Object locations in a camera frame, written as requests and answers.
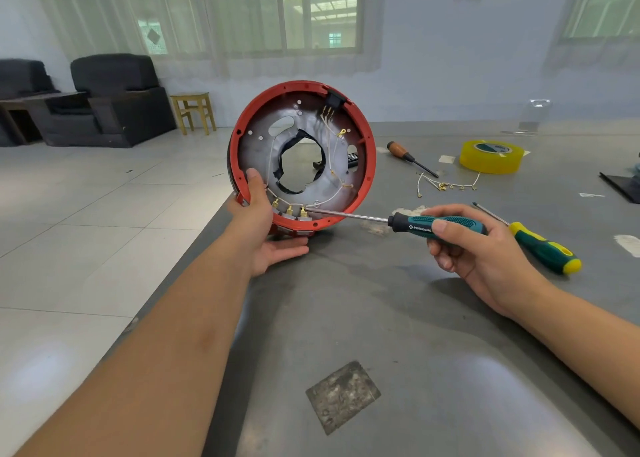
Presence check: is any person's right hand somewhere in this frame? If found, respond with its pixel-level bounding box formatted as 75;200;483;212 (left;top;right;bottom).
420;204;553;319

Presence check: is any person's left hand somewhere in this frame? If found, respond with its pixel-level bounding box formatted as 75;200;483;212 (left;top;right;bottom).
225;167;311;278

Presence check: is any green yellow handle screwdriver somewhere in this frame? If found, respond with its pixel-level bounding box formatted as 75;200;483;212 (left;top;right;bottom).
472;202;583;277

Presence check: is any teal handle screwdriver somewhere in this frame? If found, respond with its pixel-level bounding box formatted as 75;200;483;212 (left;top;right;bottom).
303;207;488;239

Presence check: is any red round appliance base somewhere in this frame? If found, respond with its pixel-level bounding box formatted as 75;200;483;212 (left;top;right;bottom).
227;80;378;236

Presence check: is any person's right forearm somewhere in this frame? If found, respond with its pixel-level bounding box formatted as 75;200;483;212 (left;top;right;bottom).
515;290;640;428

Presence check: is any person's left forearm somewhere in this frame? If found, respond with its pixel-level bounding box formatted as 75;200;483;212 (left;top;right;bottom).
15;226;266;457

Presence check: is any yellow tape roll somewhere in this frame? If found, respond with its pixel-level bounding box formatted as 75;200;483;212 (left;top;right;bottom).
459;139;527;175

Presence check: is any narrow white tape strip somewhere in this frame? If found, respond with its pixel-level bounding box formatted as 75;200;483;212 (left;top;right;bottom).
613;234;640;259

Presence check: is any small wooden stool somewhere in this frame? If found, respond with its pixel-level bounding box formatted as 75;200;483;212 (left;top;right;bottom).
169;92;217;137

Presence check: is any black flat plate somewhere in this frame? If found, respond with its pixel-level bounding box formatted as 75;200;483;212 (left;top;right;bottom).
600;171;640;205

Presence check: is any black armchair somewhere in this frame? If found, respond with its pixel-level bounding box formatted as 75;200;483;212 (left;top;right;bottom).
30;53;177;149

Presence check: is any large barred window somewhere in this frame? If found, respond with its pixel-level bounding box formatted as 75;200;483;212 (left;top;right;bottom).
135;0;363;53
562;0;640;41

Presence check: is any sheer white curtain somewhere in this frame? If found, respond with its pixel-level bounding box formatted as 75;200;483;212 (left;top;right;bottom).
30;0;386;77
545;0;640;71

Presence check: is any dark coffee table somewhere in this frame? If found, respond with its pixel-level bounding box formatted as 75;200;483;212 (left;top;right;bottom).
0;91;89;147

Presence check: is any black sofa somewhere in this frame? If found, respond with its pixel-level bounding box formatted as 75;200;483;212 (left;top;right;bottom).
0;58;56;147

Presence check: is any orange handle screwdriver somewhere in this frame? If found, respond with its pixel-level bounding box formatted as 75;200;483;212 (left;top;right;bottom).
387;140;440;179

